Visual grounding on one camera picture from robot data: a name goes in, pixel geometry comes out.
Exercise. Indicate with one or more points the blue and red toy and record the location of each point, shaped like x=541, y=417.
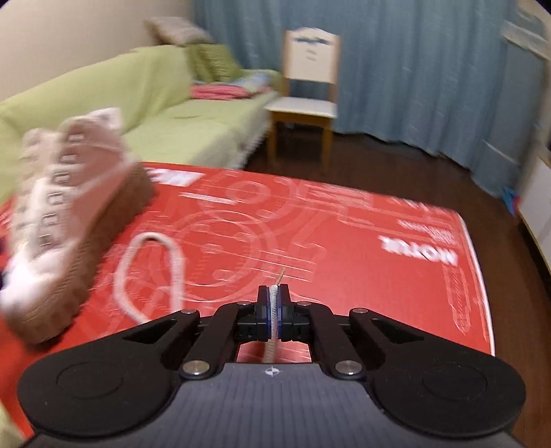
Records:
x=512, y=200

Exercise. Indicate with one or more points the pastel folded blanket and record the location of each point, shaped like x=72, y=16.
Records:
x=258, y=82

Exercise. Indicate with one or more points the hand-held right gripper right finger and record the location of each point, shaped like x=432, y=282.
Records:
x=284, y=312

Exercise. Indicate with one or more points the white high-top shoe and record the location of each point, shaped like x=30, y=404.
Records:
x=64, y=206

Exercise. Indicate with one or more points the white cabinet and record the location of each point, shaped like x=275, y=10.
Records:
x=538, y=202

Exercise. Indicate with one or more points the pink folded cloth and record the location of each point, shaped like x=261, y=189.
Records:
x=215, y=91

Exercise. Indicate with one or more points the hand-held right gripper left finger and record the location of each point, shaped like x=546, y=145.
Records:
x=262, y=312

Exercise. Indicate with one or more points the white shoelace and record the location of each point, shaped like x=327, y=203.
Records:
x=176, y=267

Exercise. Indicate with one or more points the green chevron pillow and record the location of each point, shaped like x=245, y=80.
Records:
x=221, y=60
x=194, y=64

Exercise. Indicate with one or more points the wooden chair with white seat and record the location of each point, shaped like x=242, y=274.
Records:
x=308, y=107

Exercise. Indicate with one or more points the blue curtain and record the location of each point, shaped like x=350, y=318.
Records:
x=409, y=64

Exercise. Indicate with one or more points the green covered sofa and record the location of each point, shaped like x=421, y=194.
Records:
x=193, y=129

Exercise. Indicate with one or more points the red printed board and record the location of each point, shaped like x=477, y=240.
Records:
x=344, y=241

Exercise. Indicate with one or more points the grey patterned pillow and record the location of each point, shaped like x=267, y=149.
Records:
x=176, y=30

